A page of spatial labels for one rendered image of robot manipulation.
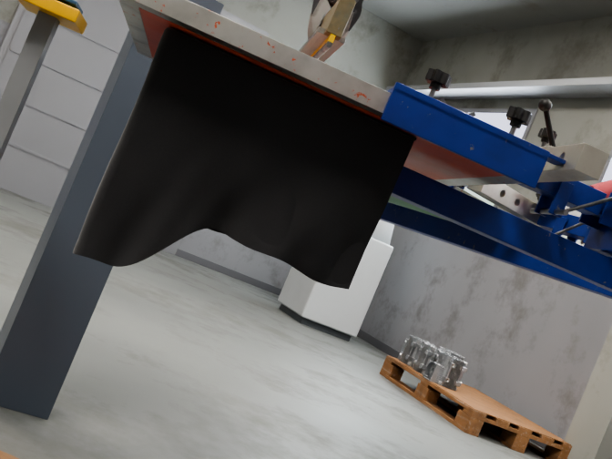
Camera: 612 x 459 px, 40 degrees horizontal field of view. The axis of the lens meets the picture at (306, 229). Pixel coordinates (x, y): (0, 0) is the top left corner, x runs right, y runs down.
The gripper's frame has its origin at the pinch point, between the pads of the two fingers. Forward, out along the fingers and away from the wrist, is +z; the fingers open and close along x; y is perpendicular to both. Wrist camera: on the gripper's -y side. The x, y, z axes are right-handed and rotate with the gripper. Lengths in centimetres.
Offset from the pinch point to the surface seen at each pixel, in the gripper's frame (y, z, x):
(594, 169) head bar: -35, 8, -49
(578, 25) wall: 560, -239, -253
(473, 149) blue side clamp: -30.7, 13.2, -28.9
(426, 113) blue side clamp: -30.6, 10.8, -18.9
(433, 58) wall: 801, -218, -191
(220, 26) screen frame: -29.4, 11.8, 18.7
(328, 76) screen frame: -29.5, 11.8, -1.0
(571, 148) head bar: -30, 6, -45
